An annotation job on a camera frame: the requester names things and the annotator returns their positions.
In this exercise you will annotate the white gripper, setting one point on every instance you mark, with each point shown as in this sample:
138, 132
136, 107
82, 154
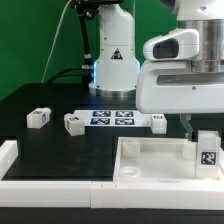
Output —
167, 84

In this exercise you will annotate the white square tabletop tray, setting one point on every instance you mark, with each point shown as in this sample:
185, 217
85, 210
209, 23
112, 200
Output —
140, 159

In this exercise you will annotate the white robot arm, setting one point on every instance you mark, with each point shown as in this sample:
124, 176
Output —
116, 70

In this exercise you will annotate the white U-shaped obstacle fence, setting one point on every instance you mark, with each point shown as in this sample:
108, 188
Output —
195, 194

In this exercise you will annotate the white marker base plate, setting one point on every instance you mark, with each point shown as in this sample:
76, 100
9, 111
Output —
113, 118

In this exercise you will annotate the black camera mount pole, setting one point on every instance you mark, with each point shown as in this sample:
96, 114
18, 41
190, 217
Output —
86, 10

